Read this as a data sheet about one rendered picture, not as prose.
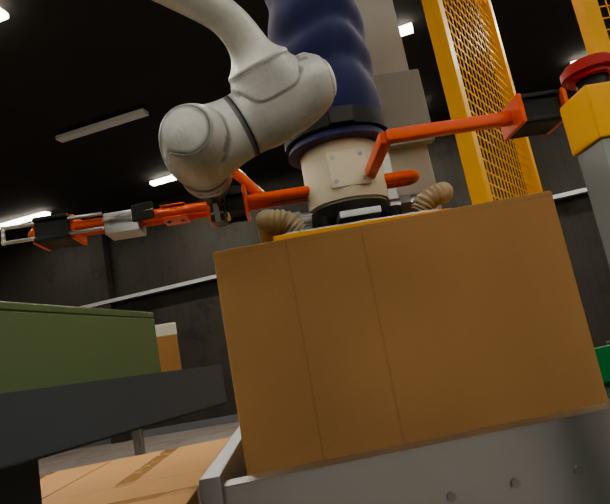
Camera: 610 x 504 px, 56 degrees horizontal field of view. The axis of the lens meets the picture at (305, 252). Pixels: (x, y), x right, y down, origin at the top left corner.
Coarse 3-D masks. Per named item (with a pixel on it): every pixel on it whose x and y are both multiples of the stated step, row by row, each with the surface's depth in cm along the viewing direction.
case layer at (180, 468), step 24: (144, 456) 178; (168, 456) 166; (192, 456) 156; (216, 456) 147; (48, 480) 163; (72, 480) 153; (96, 480) 145; (120, 480) 137; (144, 480) 130; (168, 480) 123; (192, 480) 118
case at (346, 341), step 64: (256, 256) 99; (320, 256) 99; (384, 256) 98; (448, 256) 98; (512, 256) 98; (256, 320) 97; (320, 320) 97; (384, 320) 96; (448, 320) 96; (512, 320) 96; (576, 320) 96; (256, 384) 95; (320, 384) 95; (384, 384) 95; (448, 384) 94; (512, 384) 94; (576, 384) 94; (256, 448) 93; (320, 448) 93
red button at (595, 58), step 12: (576, 60) 72; (588, 60) 71; (600, 60) 70; (564, 72) 73; (576, 72) 72; (588, 72) 71; (600, 72) 72; (564, 84) 75; (576, 84) 74; (588, 84) 72
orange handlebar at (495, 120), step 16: (400, 128) 95; (416, 128) 95; (432, 128) 96; (448, 128) 96; (464, 128) 96; (480, 128) 97; (384, 144) 96; (368, 160) 108; (368, 176) 113; (384, 176) 119; (400, 176) 119; (416, 176) 120; (272, 192) 118; (288, 192) 118; (304, 192) 118; (160, 208) 117; (176, 208) 116; (192, 208) 116; (256, 208) 122; (80, 224) 115; (96, 224) 115; (144, 224) 120; (160, 224) 121; (176, 224) 122
